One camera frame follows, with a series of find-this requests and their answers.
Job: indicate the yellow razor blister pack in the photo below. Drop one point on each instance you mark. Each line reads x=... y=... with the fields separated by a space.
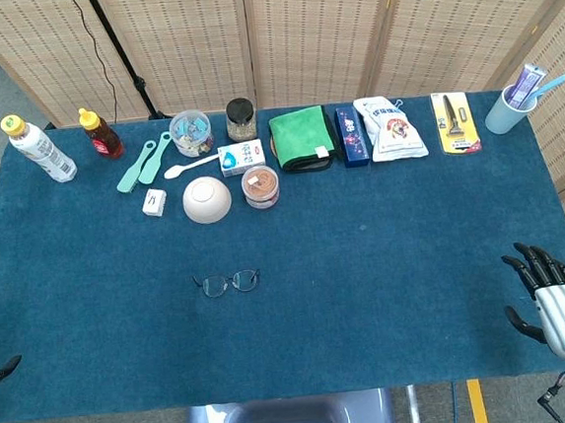
x=455 y=122

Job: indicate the small white box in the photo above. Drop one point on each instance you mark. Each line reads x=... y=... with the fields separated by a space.
x=154 y=203

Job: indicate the dark blue box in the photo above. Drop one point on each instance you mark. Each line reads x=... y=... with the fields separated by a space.
x=352 y=136

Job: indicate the white blue milk carton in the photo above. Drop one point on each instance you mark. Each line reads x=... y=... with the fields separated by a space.
x=240 y=158

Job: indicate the clear jar of binder clips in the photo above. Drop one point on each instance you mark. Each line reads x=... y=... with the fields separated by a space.
x=190 y=133

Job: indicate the beige upturned bowl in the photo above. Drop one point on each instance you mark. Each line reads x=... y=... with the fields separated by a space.
x=207 y=198

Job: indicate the yellow floor tape strip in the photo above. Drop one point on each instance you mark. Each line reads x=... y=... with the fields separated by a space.
x=477 y=404

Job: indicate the white bottle yellow cap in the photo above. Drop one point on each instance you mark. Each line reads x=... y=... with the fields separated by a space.
x=45 y=153

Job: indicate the blue carpet table cover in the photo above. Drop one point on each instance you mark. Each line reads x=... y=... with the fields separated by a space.
x=366 y=263

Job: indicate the light blue cup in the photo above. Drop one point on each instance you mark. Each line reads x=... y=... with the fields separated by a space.
x=502 y=115

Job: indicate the glass jar black lid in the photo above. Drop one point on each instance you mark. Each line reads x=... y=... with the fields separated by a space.
x=241 y=121

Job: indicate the clear jar of rubber bands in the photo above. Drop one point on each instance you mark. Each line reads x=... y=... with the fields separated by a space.
x=260 y=186

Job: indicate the small binder clip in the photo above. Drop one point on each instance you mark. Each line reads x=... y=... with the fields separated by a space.
x=397 y=104

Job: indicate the silver metal table leg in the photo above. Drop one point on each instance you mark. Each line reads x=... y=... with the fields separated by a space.
x=414 y=408

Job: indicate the folded green towel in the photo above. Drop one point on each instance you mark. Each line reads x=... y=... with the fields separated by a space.
x=300 y=135

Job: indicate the thin-framed eyeglasses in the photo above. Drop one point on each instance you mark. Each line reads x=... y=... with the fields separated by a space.
x=215 y=285

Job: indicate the purple toothpaste tube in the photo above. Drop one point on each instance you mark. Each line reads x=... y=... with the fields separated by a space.
x=526 y=83

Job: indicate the black stand pole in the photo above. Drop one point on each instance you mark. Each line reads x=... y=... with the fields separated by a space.
x=123 y=62

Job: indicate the white plastic spoon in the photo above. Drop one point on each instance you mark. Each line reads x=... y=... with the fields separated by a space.
x=175 y=171

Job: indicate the light blue toothbrush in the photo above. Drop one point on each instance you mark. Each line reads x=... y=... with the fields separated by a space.
x=555 y=82

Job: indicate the honey bottle yellow cap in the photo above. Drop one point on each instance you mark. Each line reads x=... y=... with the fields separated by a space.
x=105 y=140

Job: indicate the white printed pouch bag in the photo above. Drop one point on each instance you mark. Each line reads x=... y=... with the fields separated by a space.
x=394 y=132

